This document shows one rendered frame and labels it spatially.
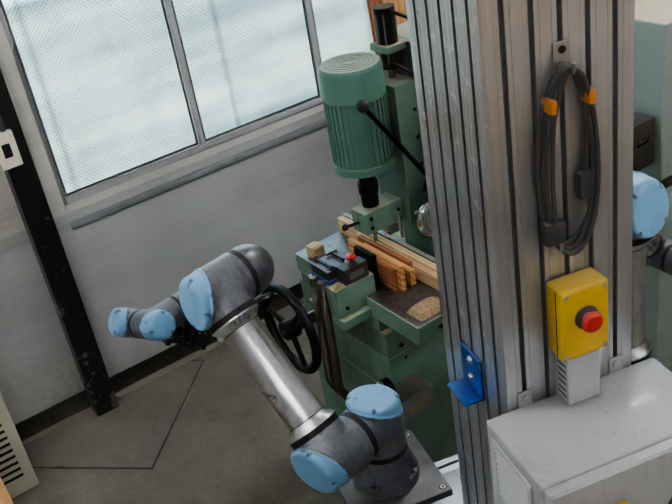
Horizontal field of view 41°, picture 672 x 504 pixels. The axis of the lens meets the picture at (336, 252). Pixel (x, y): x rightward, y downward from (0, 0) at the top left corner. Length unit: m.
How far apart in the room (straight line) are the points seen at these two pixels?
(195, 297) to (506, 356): 0.67
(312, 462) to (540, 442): 0.52
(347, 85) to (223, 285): 0.76
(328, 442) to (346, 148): 0.92
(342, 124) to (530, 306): 1.10
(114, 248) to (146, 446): 0.79
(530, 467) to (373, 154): 1.23
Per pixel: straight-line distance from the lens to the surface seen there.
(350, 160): 2.49
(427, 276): 2.53
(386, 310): 2.47
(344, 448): 1.87
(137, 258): 3.75
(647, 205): 1.80
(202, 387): 3.87
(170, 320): 2.24
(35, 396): 3.85
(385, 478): 2.02
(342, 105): 2.43
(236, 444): 3.54
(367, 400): 1.94
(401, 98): 2.52
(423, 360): 2.69
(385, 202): 2.65
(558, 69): 1.33
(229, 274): 1.88
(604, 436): 1.55
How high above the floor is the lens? 2.27
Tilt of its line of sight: 30 degrees down
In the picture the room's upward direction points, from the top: 10 degrees counter-clockwise
